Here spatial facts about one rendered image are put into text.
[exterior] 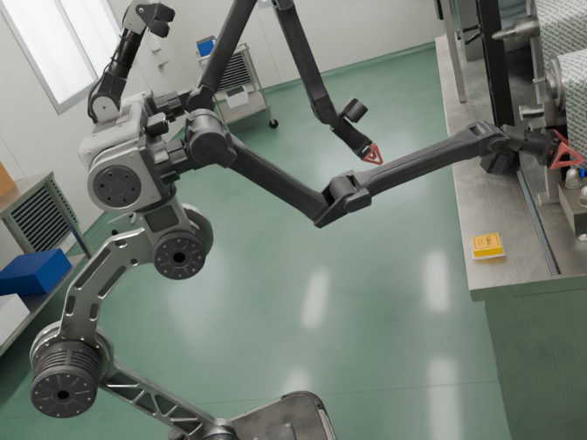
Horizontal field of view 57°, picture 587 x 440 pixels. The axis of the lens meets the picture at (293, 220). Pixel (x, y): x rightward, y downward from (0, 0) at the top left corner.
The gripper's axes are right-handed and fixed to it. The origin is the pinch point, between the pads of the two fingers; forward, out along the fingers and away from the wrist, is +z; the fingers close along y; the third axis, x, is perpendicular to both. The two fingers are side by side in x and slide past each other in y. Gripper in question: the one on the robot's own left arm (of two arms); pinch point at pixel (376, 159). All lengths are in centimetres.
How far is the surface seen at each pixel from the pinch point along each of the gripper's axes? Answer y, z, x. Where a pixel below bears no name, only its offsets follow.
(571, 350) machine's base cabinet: -68, 42, 4
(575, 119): -49, 8, -39
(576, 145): -48, 14, -35
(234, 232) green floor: 202, 58, 109
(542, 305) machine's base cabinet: -66, 26, 0
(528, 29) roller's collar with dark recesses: -21, -3, -53
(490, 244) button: -49, 16, -3
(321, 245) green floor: 137, 84, 64
